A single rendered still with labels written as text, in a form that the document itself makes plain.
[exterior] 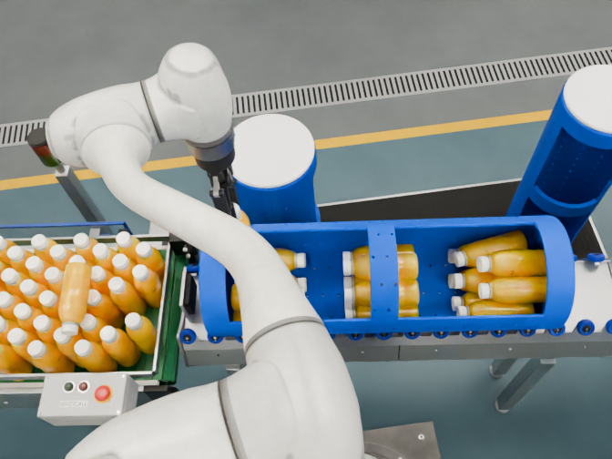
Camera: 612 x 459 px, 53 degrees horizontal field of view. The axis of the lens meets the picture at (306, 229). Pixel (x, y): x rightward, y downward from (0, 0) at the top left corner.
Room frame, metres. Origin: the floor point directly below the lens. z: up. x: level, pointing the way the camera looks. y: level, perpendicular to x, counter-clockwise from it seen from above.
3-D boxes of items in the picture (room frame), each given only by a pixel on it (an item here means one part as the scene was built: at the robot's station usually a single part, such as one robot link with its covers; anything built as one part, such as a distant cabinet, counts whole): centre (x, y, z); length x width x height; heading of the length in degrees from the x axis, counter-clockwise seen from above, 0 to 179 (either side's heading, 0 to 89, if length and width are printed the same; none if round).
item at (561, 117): (1.21, -0.98, 0.59); 0.28 x 0.28 x 0.88
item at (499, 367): (0.68, -0.72, 0.31); 0.06 x 0.06 x 0.63; 85
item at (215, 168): (0.70, 0.15, 1.60); 0.08 x 0.07 x 0.09; 175
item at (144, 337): (0.62, 0.46, 0.98); 0.07 x 0.07 x 0.17
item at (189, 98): (0.70, 0.16, 1.78); 0.13 x 0.11 x 0.16; 104
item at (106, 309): (0.70, 0.57, 0.98); 0.07 x 0.07 x 0.17
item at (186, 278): (0.70, 0.33, 0.99); 0.10 x 0.02 x 0.12; 175
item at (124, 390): (0.43, 0.56, 1.05); 0.20 x 0.10 x 0.10; 85
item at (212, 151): (0.70, 0.15, 1.67); 0.09 x 0.09 x 0.06
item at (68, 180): (1.10, 0.68, 0.55); 0.04 x 0.04 x 1.10; 85
